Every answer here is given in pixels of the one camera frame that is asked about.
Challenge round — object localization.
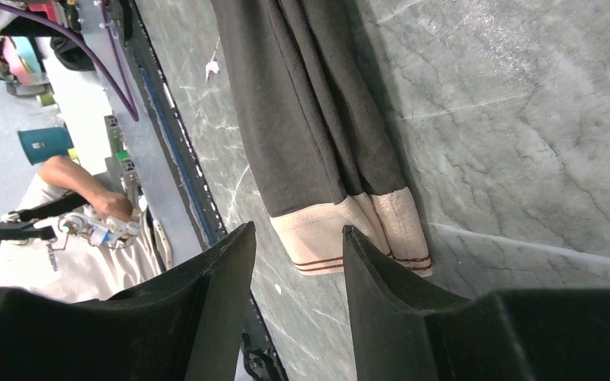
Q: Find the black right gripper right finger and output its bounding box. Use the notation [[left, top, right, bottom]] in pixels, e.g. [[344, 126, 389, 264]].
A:
[[342, 225, 610, 380]]

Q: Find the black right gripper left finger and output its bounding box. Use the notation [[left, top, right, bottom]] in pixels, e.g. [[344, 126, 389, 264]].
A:
[[0, 222, 257, 380]]

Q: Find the olive underwear with beige waistband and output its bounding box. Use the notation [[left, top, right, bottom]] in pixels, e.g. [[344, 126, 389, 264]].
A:
[[212, 1, 433, 277]]

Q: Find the person in white shirt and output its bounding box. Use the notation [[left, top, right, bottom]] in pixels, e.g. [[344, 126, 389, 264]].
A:
[[0, 156, 172, 303]]

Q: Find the teal bin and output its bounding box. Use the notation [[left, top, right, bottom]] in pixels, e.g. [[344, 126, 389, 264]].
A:
[[17, 126, 74, 165]]

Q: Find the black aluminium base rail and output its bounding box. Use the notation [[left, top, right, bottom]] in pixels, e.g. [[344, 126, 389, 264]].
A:
[[94, 0, 290, 381]]

